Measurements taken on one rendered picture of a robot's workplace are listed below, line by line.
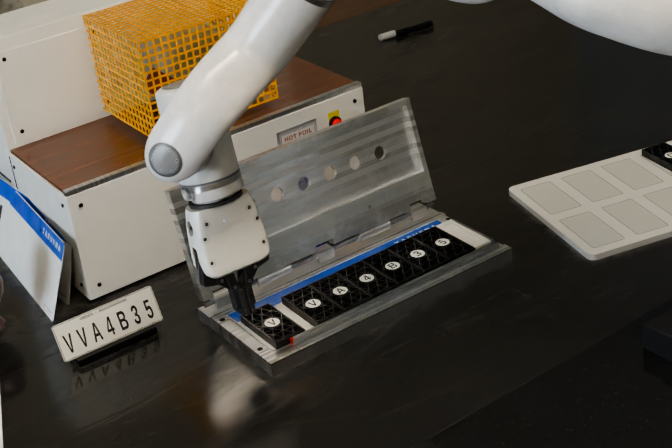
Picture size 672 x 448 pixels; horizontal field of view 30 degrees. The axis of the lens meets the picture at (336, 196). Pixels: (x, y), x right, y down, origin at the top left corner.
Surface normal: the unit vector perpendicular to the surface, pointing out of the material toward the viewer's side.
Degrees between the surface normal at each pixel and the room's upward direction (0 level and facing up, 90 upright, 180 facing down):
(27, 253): 69
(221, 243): 78
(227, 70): 48
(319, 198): 74
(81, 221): 90
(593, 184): 0
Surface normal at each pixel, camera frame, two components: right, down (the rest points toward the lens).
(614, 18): -0.24, 0.62
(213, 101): 0.10, -0.06
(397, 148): 0.51, 0.05
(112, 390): -0.11, -0.88
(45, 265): -0.84, -0.02
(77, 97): 0.57, 0.32
